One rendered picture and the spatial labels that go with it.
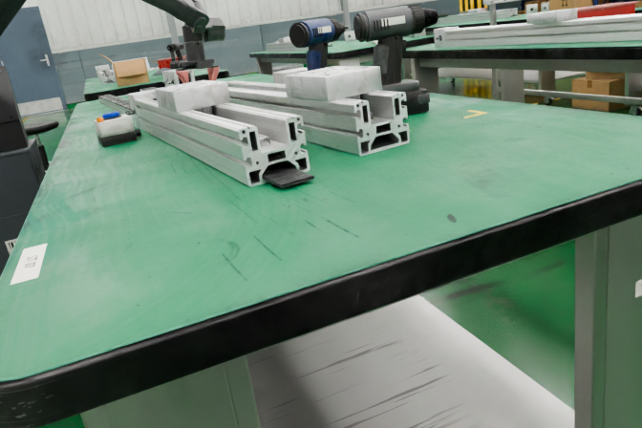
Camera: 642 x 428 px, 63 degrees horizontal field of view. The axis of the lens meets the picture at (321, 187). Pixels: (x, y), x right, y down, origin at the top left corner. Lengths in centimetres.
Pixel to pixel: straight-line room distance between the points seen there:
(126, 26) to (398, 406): 1176
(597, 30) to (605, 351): 158
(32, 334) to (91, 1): 1209
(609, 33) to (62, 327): 206
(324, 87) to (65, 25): 1171
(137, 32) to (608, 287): 1204
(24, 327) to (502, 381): 97
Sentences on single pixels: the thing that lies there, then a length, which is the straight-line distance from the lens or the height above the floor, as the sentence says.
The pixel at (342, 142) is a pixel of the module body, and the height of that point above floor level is 80.
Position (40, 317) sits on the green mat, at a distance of 53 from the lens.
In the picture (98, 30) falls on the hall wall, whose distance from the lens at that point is 1249.
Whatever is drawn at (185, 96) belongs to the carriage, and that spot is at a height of 89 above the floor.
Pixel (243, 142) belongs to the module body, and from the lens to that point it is 77.
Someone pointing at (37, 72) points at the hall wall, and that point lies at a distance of 1250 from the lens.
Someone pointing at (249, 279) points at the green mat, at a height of 78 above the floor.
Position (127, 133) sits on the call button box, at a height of 80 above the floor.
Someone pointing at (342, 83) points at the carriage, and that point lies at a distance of 89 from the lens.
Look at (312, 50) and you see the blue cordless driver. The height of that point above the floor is 93.
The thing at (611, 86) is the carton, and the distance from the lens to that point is 485.
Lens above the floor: 99
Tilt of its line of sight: 17 degrees down
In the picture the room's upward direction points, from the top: 8 degrees counter-clockwise
